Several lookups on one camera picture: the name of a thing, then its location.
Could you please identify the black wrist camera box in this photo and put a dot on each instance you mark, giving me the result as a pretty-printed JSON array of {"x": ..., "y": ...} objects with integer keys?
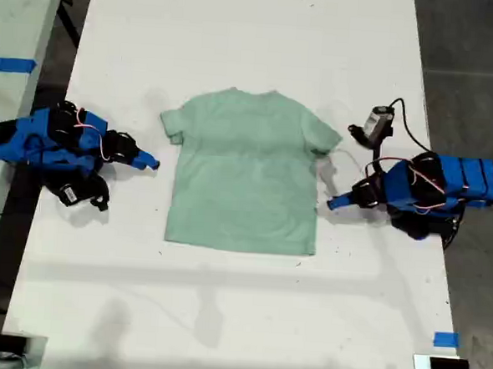
[
  {"x": 378, "y": 121},
  {"x": 70, "y": 194}
]

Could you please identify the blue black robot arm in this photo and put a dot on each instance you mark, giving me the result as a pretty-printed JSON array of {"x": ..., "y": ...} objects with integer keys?
[
  {"x": 473, "y": 177},
  {"x": 27, "y": 135}
]

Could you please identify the pale green T-shirt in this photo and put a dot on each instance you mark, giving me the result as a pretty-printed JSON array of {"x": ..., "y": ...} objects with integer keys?
[{"x": 247, "y": 172}]

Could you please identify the black stand leg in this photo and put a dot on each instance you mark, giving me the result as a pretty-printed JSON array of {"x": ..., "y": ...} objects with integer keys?
[{"x": 71, "y": 25}]

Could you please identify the long blue tape strip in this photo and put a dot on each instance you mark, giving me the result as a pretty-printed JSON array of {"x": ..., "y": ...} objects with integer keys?
[{"x": 11, "y": 65}]

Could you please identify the black camera stalk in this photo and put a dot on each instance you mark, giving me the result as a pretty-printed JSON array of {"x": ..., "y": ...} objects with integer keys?
[
  {"x": 364, "y": 137},
  {"x": 100, "y": 188}
]

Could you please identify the square blue tape piece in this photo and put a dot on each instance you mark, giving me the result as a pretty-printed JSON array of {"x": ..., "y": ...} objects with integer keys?
[{"x": 446, "y": 339}]

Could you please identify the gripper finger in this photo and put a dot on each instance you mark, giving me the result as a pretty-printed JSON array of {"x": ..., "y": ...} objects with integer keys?
[
  {"x": 342, "y": 200},
  {"x": 145, "y": 158},
  {"x": 146, "y": 168}
]

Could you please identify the small black box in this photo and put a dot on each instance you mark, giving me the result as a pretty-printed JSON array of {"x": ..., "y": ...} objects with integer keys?
[
  {"x": 449, "y": 366},
  {"x": 8, "y": 342}
]

